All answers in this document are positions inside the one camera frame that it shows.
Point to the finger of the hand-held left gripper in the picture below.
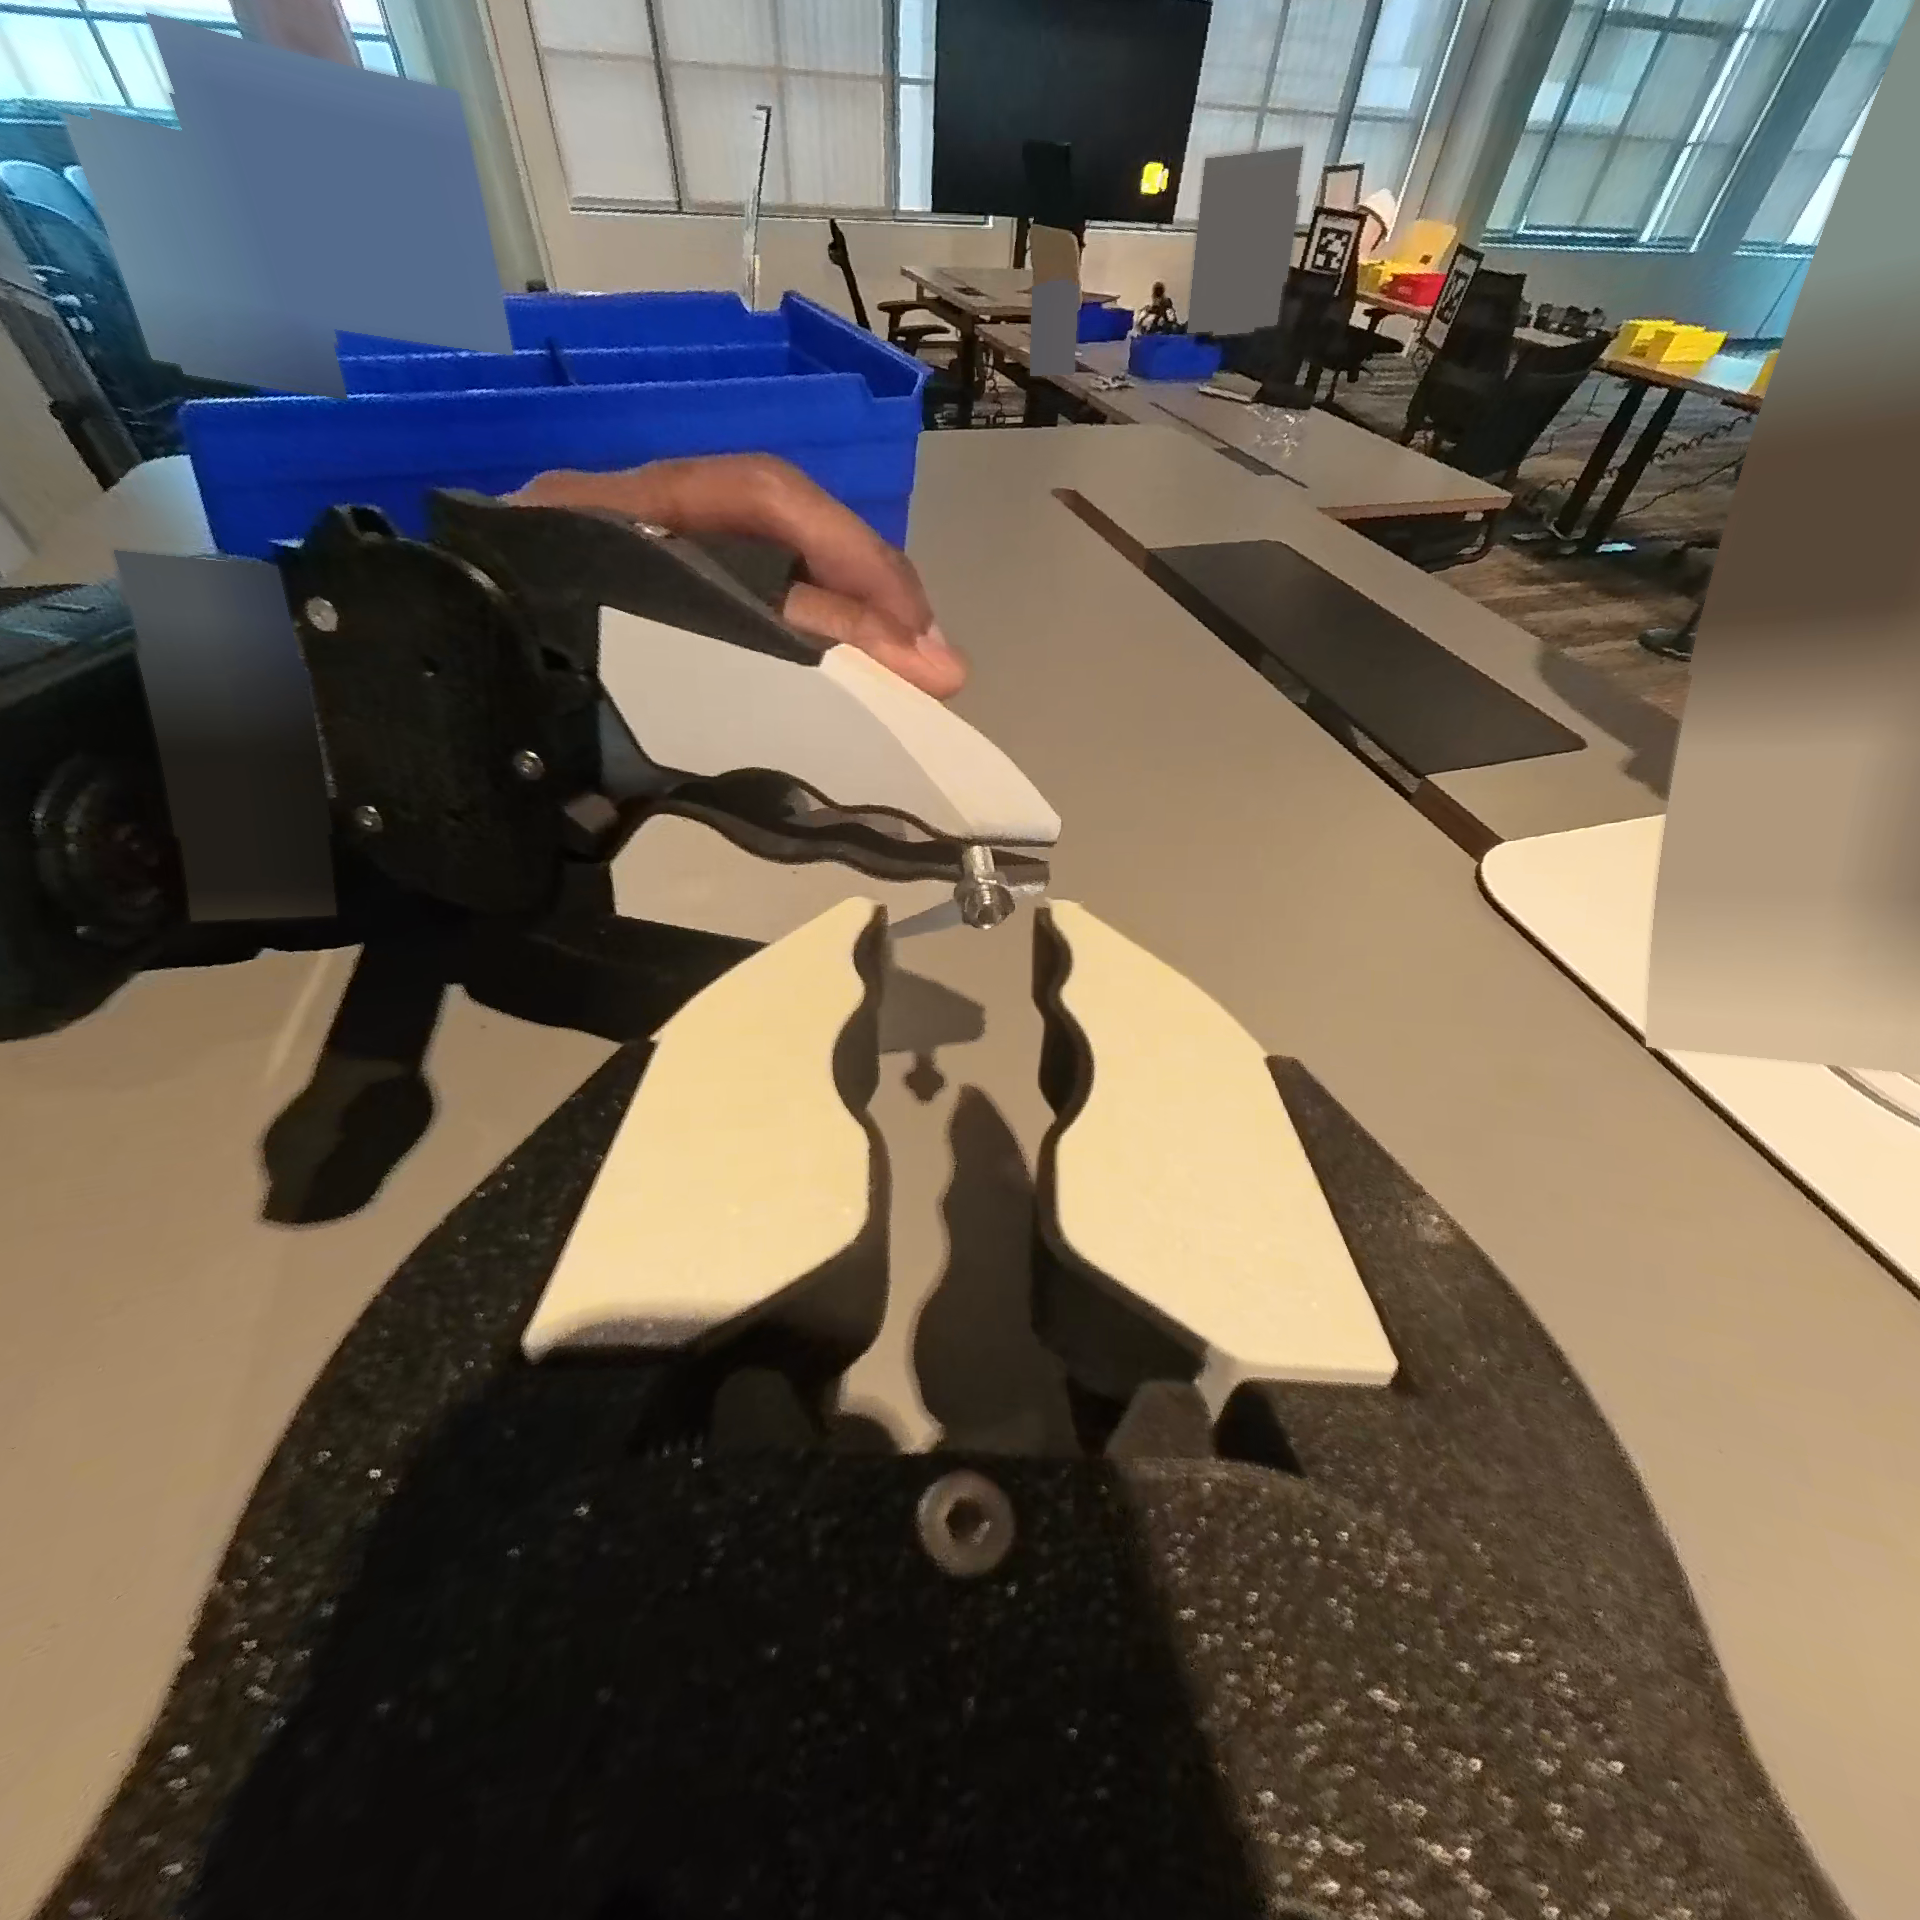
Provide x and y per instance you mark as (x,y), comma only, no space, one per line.
(854,844)
(810,720)

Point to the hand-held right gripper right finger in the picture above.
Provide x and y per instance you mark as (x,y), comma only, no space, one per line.
(1200,1184)

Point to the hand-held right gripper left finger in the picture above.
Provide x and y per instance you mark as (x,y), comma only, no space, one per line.
(721,1140)

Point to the silver threaded bolt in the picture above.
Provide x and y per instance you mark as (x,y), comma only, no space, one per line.
(982,895)

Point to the person's left hand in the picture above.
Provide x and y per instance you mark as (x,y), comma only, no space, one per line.
(841,548)

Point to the large blue plastic bin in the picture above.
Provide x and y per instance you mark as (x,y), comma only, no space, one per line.
(601,427)

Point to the black bulky equipment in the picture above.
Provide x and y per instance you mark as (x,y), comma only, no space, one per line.
(60,841)

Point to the grey office desk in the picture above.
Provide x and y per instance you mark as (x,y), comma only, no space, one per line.
(1663,382)
(990,284)

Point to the thin white pole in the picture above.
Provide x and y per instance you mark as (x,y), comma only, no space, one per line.
(757,209)

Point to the small blue plastic bin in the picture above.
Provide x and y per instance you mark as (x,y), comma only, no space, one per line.
(1173,356)

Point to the black desk mat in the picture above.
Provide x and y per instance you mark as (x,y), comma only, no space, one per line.
(1350,645)

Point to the large black screen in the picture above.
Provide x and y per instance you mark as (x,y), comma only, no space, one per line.
(1049,103)

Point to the printed tag board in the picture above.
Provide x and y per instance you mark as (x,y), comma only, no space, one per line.
(1458,284)
(1332,242)

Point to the yellow plastic bin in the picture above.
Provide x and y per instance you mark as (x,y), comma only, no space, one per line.
(1425,242)
(1663,342)

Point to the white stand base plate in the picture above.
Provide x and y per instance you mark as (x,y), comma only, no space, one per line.
(1575,916)

